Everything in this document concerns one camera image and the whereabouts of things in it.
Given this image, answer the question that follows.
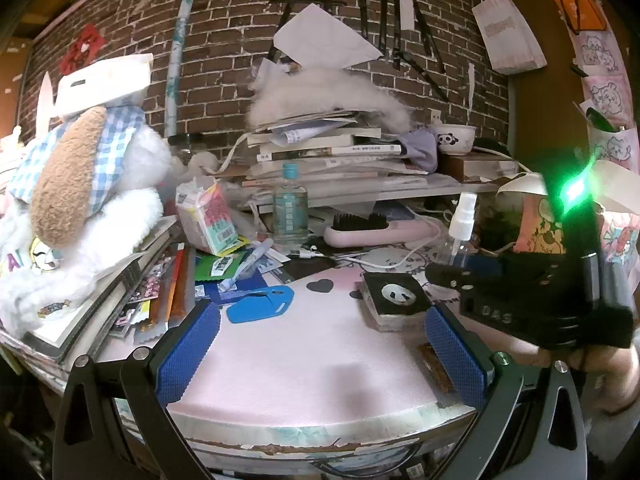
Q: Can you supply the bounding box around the brown snack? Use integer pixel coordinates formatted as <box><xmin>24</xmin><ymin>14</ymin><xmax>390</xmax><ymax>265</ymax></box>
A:
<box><xmin>409</xmin><ymin>342</ymin><xmax>457</xmax><ymax>404</ymax></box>

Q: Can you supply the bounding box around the black panda tissue pack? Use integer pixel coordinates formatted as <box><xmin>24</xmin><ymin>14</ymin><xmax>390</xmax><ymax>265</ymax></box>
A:
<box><xmin>360</xmin><ymin>272</ymin><xmax>432</xmax><ymax>332</ymax></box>

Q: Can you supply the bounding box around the operator right hand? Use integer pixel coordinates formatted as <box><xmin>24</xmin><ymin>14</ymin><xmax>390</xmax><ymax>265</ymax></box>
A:
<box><xmin>567</xmin><ymin>346</ymin><xmax>639</xmax><ymax>414</ymax></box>

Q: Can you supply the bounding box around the clear spray bottle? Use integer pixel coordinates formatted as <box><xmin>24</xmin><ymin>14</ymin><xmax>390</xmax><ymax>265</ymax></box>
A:
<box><xmin>437</xmin><ymin>192</ymin><xmax>477</xmax><ymax>268</ymax></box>

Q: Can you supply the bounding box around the snack sachets pile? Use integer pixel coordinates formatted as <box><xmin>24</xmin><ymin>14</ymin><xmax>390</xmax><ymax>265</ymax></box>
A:
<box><xmin>108</xmin><ymin>243</ymin><xmax>195</xmax><ymax>344</ymax></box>

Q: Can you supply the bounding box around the green sachet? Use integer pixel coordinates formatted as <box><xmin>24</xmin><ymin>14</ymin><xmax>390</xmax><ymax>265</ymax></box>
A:
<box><xmin>194</xmin><ymin>252</ymin><xmax>244</xmax><ymax>282</ymax></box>

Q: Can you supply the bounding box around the white blue marker pen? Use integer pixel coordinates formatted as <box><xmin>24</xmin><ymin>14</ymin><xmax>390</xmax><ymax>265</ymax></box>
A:
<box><xmin>218</xmin><ymin>238</ymin><xmax>273</xmax><ymax>292</ymax></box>

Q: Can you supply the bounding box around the blue luggage tag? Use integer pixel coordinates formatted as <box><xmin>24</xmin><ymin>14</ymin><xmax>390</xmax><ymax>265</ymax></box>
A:
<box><xmin>227</xmin><ymin>285</ymin><xmax>294</xmax><ymax>324</ymax></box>

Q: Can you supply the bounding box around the pink hair brush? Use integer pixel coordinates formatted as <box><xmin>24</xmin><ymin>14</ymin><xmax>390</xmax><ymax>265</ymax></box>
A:
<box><xmin>323</xmin><ymin>212</ymin><xmax>442</xmax><ymax>248</ymax></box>

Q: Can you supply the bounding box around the panda ceramic bowl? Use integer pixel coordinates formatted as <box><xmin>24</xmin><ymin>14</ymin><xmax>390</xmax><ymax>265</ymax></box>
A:
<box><xmin>431</xmin><ymin>124</ymin><xmax>477</xmax><ymax>155</ymax></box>

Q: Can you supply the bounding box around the purple cloth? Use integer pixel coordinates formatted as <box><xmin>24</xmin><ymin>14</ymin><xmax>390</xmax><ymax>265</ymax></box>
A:
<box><xmin>399</xmin><ymin>127</ymin><xmax>438</xmax><ymax>174</ymax></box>

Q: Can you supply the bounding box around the colourful tissue packet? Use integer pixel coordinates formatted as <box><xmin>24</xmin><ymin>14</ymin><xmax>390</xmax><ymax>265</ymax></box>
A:
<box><xmin>175</xmin><ymin>176</ymin><xmax>248</xmax><ymax>257</ymax></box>

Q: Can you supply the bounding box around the white dog plush toy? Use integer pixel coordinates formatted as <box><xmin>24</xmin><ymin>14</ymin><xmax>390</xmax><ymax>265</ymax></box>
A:
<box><xmin>1</xmin><ymin>53</ymin><xmax>171</xmax><ymax>337</ymax></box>

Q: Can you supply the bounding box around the teal capped glass bottle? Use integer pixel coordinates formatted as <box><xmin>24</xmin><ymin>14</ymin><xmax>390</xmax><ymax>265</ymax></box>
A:
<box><xmin>272</xmin><ymin>162</ymin><xmax>308</xmax><ymax>246</ymax></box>

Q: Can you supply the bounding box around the stack of books and papers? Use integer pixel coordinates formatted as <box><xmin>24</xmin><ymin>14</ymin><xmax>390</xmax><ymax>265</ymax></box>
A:
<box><xmin>241</xmin><ymin>132</ymin><xmax>523</xmax><ymax>210</ymax></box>

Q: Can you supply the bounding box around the fluffy grey fur piece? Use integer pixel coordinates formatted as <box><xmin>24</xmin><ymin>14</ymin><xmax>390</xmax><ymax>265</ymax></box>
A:
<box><xmin>246</xmin><ymin>68</ymin><xmax>412</xmax><ymax>134</ymax></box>

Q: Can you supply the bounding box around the white paper sheet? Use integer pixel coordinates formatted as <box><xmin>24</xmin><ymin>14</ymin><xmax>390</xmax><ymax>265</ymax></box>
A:
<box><xmin>273</xmin><ymin>3</ymin><xmax>383</xmax><ymax>70</ymax></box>

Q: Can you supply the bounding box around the white charging cable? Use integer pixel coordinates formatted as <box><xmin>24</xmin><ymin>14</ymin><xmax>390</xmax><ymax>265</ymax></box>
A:
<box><xmin>294</xmin><ymin>213</ymin><xmax>452</xmax><ymax>273</ymax></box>

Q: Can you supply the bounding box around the pink wall pocket organiser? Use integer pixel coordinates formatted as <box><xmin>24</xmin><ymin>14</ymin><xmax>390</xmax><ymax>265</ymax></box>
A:
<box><xmin>553</xmin><ymin>0</ymin><xmax>639</xmax><ymax>174</ymax></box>

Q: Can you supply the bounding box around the white paper bag on wall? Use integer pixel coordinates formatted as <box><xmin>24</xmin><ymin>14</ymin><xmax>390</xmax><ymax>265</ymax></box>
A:
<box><xmin>472</xmin><ymin>0</ymin><xmax>547</xmax><ymax>76</ymax></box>

